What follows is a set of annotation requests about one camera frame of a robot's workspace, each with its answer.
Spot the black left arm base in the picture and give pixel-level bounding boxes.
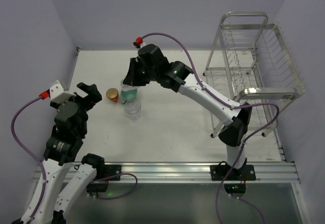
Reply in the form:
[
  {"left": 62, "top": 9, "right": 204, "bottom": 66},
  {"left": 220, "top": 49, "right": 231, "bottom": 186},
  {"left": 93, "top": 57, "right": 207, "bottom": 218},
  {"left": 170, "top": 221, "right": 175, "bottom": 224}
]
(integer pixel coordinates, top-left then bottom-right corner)
[{"left": 86, "top": 165, "right": 122, "bottom": 197}]

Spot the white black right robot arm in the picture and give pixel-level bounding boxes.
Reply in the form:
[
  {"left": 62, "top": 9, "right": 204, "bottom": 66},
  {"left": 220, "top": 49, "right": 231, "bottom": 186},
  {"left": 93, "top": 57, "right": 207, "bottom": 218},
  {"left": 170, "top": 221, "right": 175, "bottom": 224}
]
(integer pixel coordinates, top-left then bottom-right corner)
[{"left": 122, "top": 44, "right": 252, "bottom": 169}]

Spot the orange ceramic mug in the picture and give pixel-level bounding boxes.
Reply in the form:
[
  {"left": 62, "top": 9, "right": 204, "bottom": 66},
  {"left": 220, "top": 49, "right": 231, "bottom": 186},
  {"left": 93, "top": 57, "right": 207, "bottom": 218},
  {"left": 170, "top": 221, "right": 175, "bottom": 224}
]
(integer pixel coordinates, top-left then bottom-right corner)
[{"left": 106, "top": 88, "right": 119, "bottom": 103}]

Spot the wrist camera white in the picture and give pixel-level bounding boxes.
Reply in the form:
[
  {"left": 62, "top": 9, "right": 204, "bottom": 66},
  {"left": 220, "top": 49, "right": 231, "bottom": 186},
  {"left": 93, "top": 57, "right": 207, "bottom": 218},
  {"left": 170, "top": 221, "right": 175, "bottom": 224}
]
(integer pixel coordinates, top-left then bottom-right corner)
[
  {"left": 133, "top": 37, "right": 148, "bottom": 49},
  {"left": 39, "top": 80, "right": 76, "bottom": 104}
]

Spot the mint green ceramic mug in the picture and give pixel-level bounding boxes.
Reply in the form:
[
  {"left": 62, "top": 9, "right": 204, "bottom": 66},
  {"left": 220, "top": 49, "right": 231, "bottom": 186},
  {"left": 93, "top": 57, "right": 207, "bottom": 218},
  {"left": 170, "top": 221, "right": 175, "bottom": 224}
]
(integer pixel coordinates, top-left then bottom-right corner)
[{"left": 121, "top": 88, "right": 138, "bottom": 105}]

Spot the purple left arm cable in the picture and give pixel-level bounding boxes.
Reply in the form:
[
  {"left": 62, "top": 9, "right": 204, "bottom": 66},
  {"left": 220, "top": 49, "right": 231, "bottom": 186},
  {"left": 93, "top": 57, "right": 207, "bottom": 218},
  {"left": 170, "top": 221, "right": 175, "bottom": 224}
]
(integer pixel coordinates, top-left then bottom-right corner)
[{"left": 11, "top": 97, "right": 138, "bottom": 219}]

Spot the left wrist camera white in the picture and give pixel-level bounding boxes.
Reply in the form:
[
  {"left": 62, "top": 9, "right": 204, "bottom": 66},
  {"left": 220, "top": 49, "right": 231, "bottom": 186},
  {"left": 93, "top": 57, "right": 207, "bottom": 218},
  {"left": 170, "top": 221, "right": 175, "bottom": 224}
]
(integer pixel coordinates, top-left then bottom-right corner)
[{"left": 39, "top": 80, "right": 76, "bottom": 104}]

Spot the silver metal dish rack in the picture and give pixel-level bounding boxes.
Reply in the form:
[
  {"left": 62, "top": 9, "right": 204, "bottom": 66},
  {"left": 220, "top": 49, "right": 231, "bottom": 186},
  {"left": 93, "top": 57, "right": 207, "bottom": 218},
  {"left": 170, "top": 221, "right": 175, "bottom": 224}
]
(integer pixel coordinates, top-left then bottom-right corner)
[{"left": 203, "top": 11, "right": 305, "bottom": 136}]

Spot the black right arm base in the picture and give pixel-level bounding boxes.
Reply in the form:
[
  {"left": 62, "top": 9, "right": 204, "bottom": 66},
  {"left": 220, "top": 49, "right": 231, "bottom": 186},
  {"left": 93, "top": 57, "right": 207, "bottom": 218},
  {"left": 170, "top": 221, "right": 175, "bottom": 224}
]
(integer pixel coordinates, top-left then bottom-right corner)
[{"left": 210, "top": 162, "right": 256, "bottom": 197}]

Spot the aluminium mounting rail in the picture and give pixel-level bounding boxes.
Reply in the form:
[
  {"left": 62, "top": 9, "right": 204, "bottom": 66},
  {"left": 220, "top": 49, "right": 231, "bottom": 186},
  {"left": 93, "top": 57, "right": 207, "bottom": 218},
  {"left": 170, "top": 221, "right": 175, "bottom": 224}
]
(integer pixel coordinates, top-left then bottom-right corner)
[{"left": 105, "top": 162, "right": 300, "bottom": 184}]

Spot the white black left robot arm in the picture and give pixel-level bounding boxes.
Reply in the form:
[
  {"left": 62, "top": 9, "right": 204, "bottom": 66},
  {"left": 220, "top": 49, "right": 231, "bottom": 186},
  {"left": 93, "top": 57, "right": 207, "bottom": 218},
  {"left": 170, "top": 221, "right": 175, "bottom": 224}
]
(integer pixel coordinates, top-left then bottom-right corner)
[{"left": 11, "top": 81, "right": 104, "bottom": 223}]

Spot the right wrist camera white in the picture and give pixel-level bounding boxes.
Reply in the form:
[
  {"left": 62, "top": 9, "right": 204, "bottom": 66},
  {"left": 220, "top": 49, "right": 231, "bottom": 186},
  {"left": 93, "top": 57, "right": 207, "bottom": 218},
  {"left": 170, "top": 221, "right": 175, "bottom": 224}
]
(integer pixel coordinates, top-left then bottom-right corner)
[{"left": 133, "top": 37, "right": 148, "bottom": 49}]

